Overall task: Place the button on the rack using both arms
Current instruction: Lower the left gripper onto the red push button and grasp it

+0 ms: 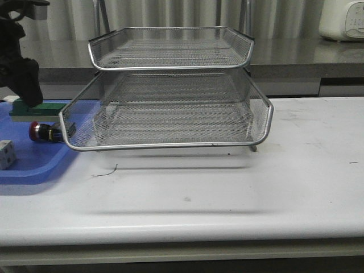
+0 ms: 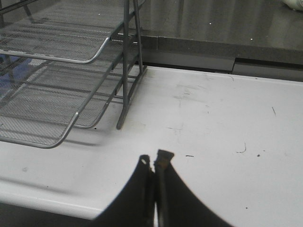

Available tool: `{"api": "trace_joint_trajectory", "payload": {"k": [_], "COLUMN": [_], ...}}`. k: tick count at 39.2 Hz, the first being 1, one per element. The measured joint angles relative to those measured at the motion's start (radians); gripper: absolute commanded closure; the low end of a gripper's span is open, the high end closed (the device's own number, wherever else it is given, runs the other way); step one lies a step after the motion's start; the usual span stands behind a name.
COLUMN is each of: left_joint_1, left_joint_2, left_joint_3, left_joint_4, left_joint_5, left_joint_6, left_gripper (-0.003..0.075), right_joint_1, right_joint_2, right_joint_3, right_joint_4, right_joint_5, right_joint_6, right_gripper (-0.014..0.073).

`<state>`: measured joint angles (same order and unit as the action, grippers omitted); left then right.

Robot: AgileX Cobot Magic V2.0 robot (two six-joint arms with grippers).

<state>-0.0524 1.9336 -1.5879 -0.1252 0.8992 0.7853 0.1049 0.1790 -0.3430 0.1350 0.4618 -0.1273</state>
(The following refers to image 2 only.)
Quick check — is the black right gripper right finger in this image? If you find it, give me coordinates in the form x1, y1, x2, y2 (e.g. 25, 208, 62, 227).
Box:
154, 149, 231, 227

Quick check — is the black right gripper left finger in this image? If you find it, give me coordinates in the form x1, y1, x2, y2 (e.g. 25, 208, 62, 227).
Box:
89, 155, 155, 227

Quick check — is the mesh tray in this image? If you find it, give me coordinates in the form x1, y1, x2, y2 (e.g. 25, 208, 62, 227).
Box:
0, 104, 80, 149
0, 51, 140, 129
0, 0, 143, 64

